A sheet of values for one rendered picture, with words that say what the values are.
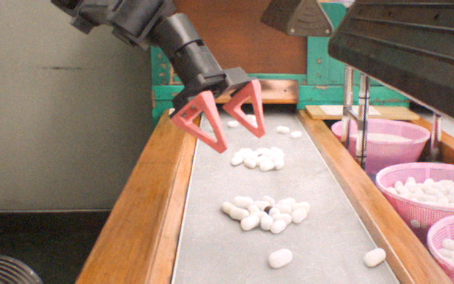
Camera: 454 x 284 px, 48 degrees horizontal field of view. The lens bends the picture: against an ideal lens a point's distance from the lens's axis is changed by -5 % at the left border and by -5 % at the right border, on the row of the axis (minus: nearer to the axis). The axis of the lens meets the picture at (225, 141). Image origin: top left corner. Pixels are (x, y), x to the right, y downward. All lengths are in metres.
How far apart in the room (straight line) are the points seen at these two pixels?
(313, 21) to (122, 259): 0.48
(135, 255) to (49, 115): 1.87
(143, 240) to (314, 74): 1.05
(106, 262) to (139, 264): 0.05
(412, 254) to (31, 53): 2.08
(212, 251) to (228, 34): 1.00
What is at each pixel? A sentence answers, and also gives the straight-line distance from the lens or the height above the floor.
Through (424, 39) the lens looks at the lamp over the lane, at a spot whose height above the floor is 1.07.
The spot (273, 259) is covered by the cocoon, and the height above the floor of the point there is 0.76.
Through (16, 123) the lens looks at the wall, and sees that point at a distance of 2.61.
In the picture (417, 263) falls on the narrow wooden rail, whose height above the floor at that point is 0.76.
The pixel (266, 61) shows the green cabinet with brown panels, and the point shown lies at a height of 0.91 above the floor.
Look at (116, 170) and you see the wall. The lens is 2.57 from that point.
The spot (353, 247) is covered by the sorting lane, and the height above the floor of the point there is 0.74.
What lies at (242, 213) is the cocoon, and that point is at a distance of 0.88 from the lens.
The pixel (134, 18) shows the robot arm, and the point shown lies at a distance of 0.77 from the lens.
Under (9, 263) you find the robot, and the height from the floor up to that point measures 0.79.
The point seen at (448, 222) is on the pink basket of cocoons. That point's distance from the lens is 0.88.
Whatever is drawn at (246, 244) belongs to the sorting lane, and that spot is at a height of 0.74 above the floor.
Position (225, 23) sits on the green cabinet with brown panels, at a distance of 1.66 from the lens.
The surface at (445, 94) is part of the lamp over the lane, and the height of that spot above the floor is 1.05.
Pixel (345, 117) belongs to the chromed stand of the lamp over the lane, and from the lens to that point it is 1.30.
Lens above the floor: 1.09
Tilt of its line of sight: 15 degrees down
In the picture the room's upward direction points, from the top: straight up
